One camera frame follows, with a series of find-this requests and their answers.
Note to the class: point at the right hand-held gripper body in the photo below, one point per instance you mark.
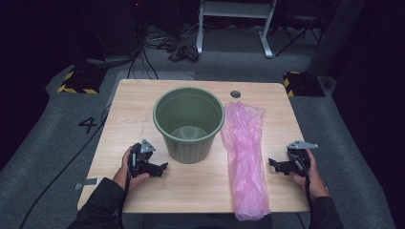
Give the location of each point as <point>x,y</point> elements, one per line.
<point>299,159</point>

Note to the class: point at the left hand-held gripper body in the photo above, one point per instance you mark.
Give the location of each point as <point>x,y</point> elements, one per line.
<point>138,159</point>

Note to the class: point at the green plastic trash bin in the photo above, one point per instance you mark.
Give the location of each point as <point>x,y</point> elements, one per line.
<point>187,149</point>

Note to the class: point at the pink plastic bag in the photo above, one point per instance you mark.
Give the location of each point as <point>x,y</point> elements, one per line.
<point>245,152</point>

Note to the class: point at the person's left hand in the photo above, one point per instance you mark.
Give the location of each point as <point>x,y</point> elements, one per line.
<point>122,175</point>

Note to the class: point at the person's right hand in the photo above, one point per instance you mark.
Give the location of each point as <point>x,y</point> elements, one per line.
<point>315,184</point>

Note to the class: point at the black yellow striped floor base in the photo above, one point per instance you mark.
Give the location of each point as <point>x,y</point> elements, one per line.
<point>304,84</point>
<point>81,81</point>

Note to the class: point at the grey round table grommet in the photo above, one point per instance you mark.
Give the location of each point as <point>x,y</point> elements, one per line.
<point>235,94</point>

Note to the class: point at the grey curtain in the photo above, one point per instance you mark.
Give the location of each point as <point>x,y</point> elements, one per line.
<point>337,35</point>

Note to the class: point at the black folding chair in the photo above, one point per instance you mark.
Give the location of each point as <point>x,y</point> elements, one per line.
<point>302,19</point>

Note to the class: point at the grey metal table bracket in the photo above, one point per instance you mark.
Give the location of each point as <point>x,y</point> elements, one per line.
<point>87,183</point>

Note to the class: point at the white metal stand frame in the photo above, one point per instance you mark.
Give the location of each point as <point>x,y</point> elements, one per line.
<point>234,9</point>

